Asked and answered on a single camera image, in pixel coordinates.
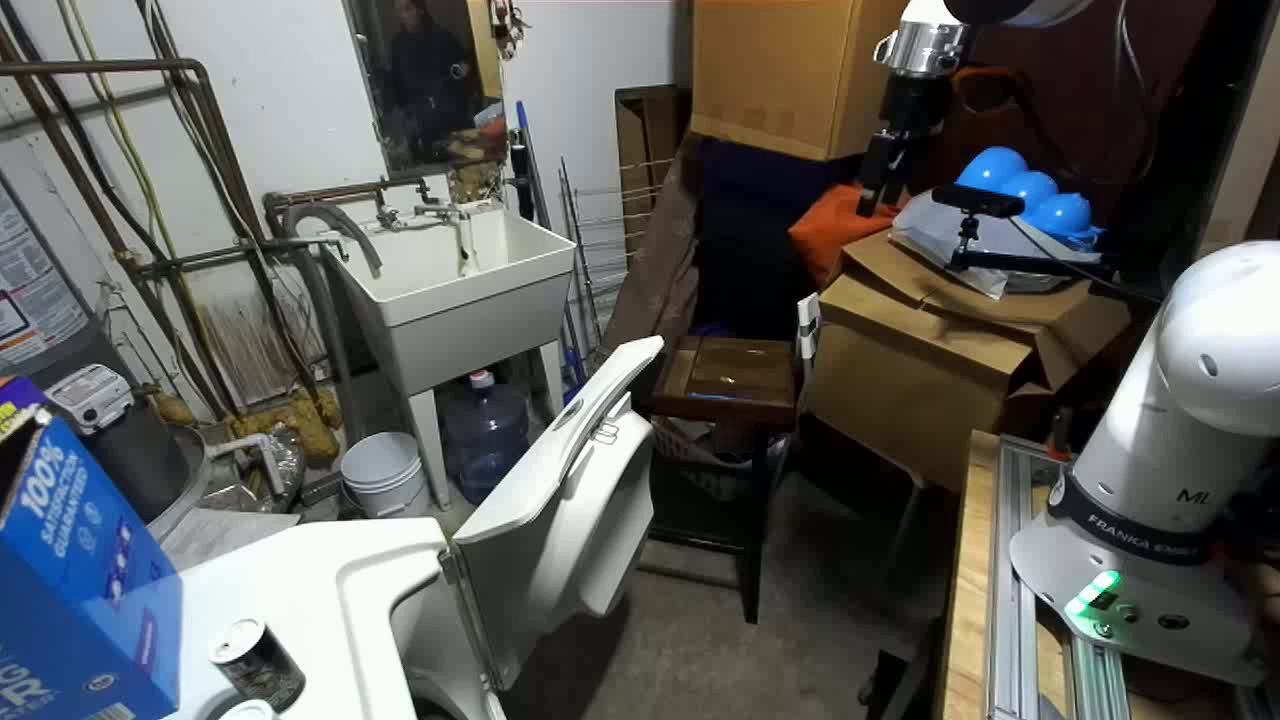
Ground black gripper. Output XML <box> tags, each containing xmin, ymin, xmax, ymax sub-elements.
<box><xmin>852</xmin><ymin>73</ymin><xmax>956</xmax><ymax>220</ymax></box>

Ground grey folded sheet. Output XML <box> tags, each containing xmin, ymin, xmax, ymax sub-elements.
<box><xmin>889</xmin><ymin>191</ymin><xmax>1103</xmax><ymax>305</ymax></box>

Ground orange cloth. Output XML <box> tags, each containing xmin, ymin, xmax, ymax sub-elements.
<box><xmin>785</xmin><ymin>179</ymin><xmax>899</xmax><ymax>293</ymax></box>

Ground blue hard hat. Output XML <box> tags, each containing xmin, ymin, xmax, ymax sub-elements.
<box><xmin>956</xmin><ymin>144</ymin><xmax>1030</xmax><ymax>196</ymax></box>
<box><xmin>999</xmin><ymin>168</ymin><xmax>1060</xmax><ymax>208</ymax></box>
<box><xmin>1028</xmin><ymin>186</ymin><xmax>1106</xmax><ymax>257</ymax></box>

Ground dark navy fabric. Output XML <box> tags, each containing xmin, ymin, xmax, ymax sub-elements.
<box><xmin>690</xmin><ymin>134</ymin><xmax>856</xmax><ymax>344</ymax></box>

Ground large closed cardboard box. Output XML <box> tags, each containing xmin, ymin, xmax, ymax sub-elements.
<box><xmin>688</xmin><ymin>0</ymin><xmax>913</xmax><ymax>168</ymax></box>

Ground open brown cardboard box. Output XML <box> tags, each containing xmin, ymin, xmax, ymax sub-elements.
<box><xmin>804</xmin><ymin>233</ymin><xmax>1135</xmax><ymax>494</ymax></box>

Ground dark red board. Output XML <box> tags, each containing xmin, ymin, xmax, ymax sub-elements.
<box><xmin>956</xmin><ymin>0</ymin><xmax>1222</xmax><ymax>233</ymax></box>

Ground flat brown cardboard panel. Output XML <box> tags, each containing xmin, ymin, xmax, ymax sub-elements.
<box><xmin>610</xmin><ymin>84</ymin><xmax>697</xmax><ymax>257</ymax></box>

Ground brown draped cloth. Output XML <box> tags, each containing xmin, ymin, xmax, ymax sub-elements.
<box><xmin>603</xmin><ymin>134</ymin><xmax>703</xmax><ymax>362</ymax></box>

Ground wooden compartment tray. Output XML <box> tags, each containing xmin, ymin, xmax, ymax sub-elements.
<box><xmin>648</xmin><ymin>332</ymin><xmax>806</xmax><ymax>430</ymax></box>

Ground dark side table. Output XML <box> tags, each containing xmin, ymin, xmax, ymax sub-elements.
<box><xmin>642</xmin><ymin>416</ymin><xmax>793</xmax><ymax>627</ymax></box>

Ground white washing machine door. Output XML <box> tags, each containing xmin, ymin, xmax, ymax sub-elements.
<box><xmin>452</xmin><ymin>332</ymin><xmax>667</xmax><ymax>671</ymax></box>

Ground white utility sink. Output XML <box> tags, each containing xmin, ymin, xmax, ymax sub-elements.
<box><xmin>320</xmin><ymin>196</ymin><xmax>579</xmax><ymax>512</ymax></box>

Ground metal sink faucet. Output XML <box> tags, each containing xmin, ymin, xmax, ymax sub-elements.
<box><xmin>370</xmin><ymin>171</ymin><xmax>477</xmax><ymax>275</ymax></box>

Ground green plug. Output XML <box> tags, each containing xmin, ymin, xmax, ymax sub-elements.
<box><xmin>1065</xmin><ymin>566</ymin><xmax>1139</xmax><ymax>640</ymax></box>

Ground blue water jug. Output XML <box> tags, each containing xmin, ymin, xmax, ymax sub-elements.
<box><xmin>440</xmin><ymin>366</ymin><xmax>537</xmax><ymax>506</ymax></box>

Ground grey curved drain pipe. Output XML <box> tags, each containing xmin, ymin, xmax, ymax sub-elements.
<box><xmin>260</xmin><ymin>186</ymin><xmax>392</xmax><ymax>430</ymax></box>

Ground white plastic bucket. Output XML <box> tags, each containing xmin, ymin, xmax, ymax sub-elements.
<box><xmin>331</xmin><ymin>427</ymin><xmax>436</xmax><ymax>520</ymax></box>

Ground white washing machine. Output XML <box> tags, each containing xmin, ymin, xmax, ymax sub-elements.
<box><xmin>157</xmin><ymin>512</ymin><xmax>642</xmax><ymax>720</ymax></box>

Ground grey water heater tank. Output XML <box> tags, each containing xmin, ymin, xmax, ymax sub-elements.
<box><xmin>0</xmin><ymin>155</ymin><xmax>217</xmax><ymax>532</ymax></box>

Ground blue detergent box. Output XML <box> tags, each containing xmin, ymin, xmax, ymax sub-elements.
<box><xmin>0</xmin><ymin>375</ymin><xmax>189</xmax><ymax>720</ymax></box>

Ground white grey plastic handle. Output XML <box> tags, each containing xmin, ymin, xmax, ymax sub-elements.
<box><xmin>793</xmin><ymin>287</ymin><xmax>822</xmax><ymax>375</ymax></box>

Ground aluminium rail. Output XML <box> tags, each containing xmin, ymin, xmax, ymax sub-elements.
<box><xmin>985</xmin><ymin>430</ymin><xmax>1073</xmax><ymax>720</ymax></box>

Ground dark wall mirror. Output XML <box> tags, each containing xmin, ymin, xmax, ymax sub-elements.
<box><xmin>340</xmin><ymin>0</ymin><xmax>508</xmax><ymax>176</ymax></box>

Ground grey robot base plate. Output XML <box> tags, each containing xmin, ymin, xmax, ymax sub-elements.
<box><xmin>1007</xmin><ymin>512</ymin><xmax>1271</xmax><ymax>691</ymax></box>

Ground pale cable bundle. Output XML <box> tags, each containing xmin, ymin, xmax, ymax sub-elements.
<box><xmin>1065</xmin><ymin>630</ymin><xmax>1135</xmax><ymax>720</ymax></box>

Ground yellow flexible hose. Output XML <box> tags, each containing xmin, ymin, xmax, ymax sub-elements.
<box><xmin>145</xmin><ymin>381</ymin><xmax>346</xmax><ymax>472</ymax></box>

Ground metal wall pipes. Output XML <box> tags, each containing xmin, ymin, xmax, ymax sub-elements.
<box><xmin>0</xmin><ymin>0</ymin><xmax>275</xmax><ymax>416</ymax></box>

